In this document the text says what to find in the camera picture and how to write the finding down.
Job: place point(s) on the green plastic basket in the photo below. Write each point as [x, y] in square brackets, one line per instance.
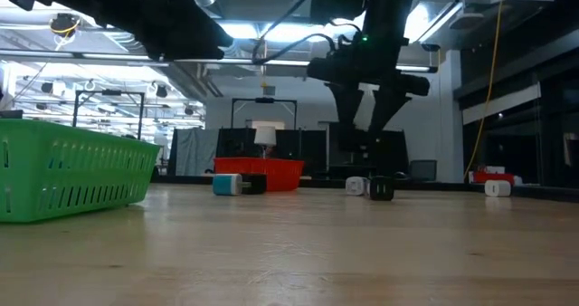
[68, 174]

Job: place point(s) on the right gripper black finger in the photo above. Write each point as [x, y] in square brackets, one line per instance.
[346, 116]
[384, 111]

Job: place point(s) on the grey curtain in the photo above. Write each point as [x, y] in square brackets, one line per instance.
[194, 152]

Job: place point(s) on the teal and white wall charger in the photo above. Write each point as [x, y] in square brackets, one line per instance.
[226, 184]

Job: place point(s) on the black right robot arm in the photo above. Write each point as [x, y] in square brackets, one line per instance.
[384, 7]

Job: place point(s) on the black wall charger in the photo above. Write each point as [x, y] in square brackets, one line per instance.
[381, 189]
[255, 184]

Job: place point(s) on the black camera rig frame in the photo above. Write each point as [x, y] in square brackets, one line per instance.
[264, 100]
[111, 92]

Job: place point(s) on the white shade table lamp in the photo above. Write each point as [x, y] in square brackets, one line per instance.
[265, 135]

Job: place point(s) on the red storage bin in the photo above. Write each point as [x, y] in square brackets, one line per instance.
[493, 177]

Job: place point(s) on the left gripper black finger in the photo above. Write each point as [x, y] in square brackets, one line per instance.
[190, 34]

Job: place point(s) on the purple and white wall charger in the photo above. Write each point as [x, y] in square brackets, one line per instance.
[356, 186]

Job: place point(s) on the long ceiling light bar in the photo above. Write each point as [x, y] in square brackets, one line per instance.
[113, 57]

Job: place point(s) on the black room partition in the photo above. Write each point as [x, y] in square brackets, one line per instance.
[400, 152]
[294, 147]

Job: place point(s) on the white cylinder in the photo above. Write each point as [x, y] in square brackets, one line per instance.
[497, 188]

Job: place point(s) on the red plastic basket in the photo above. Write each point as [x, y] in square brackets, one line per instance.
[282, 174]

